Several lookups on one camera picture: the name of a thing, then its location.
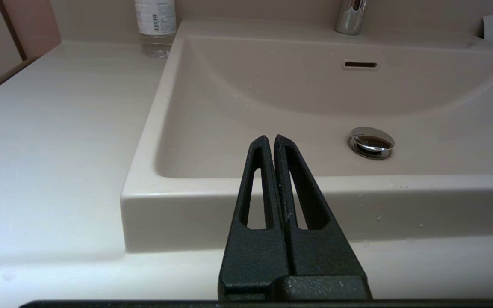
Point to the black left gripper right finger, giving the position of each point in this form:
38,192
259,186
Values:
319,256

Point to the chrome drain stopper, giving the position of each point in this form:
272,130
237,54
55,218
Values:
371,143

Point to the white ceramic sink basin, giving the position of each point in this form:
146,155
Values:
272,94

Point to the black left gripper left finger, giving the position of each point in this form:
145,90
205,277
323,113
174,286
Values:
250,256

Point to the clear uncapped water bottle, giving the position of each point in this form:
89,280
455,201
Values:
155,25

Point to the chrome basin faucet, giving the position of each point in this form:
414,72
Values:
351,17

